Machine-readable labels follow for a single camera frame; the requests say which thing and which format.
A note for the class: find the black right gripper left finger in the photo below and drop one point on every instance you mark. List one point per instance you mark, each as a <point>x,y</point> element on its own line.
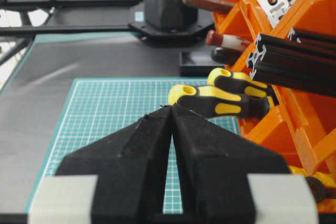
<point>131,166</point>

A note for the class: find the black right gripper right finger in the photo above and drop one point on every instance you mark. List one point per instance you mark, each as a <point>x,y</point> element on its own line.
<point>213,164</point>

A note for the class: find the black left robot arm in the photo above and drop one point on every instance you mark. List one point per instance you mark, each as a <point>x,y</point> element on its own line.
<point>169,19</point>

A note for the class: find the orange plastic bin rack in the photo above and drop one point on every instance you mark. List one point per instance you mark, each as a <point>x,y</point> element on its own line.
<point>302,127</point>

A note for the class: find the near yellow black screwdriver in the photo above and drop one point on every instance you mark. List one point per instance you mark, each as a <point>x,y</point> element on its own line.
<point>210,102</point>

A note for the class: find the yellow black screwdriver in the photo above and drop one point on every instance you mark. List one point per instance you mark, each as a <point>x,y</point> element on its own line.
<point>239,82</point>
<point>210,102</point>

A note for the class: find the far yellow black screwdriver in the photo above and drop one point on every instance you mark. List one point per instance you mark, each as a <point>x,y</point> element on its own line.
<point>239,82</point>

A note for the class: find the small black tray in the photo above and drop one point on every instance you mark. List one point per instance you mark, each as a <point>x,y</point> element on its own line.
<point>197,64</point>

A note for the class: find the black desk mat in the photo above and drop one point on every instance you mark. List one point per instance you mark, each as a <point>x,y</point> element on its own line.
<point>33,97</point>

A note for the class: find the front black aluminium extrusion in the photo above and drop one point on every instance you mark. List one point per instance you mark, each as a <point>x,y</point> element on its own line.
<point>294,65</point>

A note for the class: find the black aluminium extrusion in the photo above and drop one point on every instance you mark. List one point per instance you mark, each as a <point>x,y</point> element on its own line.
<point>312,38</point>
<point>294,65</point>

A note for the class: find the rear black aluminium extrusion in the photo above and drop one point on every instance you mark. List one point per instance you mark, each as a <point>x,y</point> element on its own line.
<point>312,38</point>

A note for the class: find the black handled tool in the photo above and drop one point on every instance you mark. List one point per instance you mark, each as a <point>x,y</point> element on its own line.
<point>226,56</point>

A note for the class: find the silver metal bracket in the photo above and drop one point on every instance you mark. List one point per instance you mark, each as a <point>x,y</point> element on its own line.
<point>274,10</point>

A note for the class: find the black metal frame rail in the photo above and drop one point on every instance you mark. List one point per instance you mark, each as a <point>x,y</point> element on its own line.
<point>73,16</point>

